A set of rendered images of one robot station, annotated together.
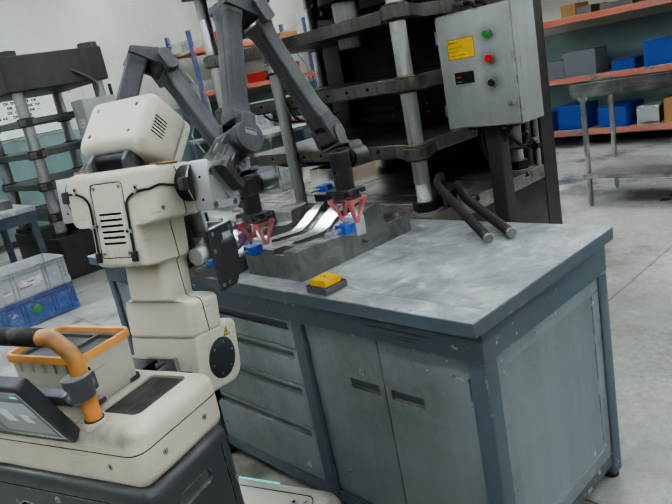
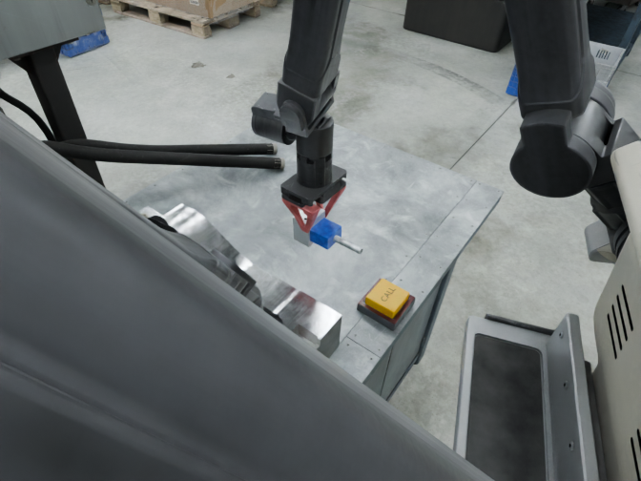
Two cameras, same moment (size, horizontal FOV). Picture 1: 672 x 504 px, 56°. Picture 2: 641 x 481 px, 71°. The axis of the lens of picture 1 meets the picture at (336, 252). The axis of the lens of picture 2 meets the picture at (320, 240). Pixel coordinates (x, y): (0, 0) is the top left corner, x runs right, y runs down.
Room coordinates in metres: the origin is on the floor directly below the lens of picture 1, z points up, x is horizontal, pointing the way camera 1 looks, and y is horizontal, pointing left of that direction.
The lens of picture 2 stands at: (1.88, 0.53, 1.48)
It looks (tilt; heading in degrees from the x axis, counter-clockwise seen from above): 44 degrees down; 256
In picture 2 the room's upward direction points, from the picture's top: 2 degrees clockwise
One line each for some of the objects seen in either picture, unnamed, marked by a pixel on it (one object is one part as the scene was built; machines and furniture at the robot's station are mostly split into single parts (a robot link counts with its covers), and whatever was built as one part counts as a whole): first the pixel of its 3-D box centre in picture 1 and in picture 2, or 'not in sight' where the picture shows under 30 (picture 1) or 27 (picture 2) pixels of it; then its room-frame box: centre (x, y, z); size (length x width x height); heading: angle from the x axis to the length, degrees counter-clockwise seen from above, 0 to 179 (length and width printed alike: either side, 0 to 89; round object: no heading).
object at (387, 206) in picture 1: (378, 193); not in sight; (3.03, -0.26, 0.76); 1.30 x 0.84 x 0.07; 41
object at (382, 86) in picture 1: (364, 101); not in sight; (3.02, -0.27, 1.20); 1.29 x 0.83 x 0.19; 41
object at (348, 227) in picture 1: (342, 229); (330, 236); (1.73, -0.03, 0.93); 0.13 x 0.05 x 0.05; 131
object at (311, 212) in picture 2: (345, 206); (309, 206); (1.76, -0.05, 0.99); 0.07 x 0.07 x 0.09; 41
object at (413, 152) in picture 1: (373, 152); not in sight; (3.02, -0.27, 0.96); 1.29 x 0.83 x 0.18; 41
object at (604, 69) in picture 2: not in sight; (568, 57); (-0.49, -2.17, 0.28); 0.61 x 0.41 x 0.15; 131
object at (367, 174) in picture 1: (370, 174); not in sight; (2.94, -0.23, 0.87); 0.50 x 0.27 x 0.17; 131
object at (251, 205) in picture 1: (251, 206); not in sight; (1.90, 0.22, 1.02); 0.10 x 0.07 x 0.07; 41
